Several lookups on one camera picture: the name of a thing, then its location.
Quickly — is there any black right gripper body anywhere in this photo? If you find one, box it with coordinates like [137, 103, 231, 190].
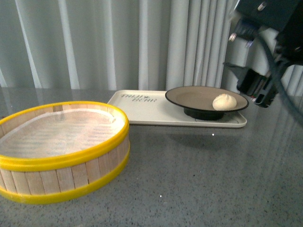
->
[224, 0, 303, 108]

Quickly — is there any white steamed bun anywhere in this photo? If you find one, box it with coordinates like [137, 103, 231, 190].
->
[212, 94, 237, 111]

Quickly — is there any beige plate with black rim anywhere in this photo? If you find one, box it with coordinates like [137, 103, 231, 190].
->
[165, 86, 249, 121]

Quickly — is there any cream rectangular tray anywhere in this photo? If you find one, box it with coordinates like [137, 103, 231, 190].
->
[108, 90, 247, 128]

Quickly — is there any grey pleated curtain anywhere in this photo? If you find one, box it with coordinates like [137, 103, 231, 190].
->
[0, 0, 303, 96]

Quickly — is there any white steamer liner cloth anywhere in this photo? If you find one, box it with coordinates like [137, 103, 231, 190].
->
[0, 109, 124, 158]

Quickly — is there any yellow rimmed bamboo steamer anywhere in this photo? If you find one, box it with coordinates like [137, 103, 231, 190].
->
[0, 101, 130, 204]

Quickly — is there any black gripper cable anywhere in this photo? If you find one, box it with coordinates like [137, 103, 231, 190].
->
[257, 33, 303, 126]

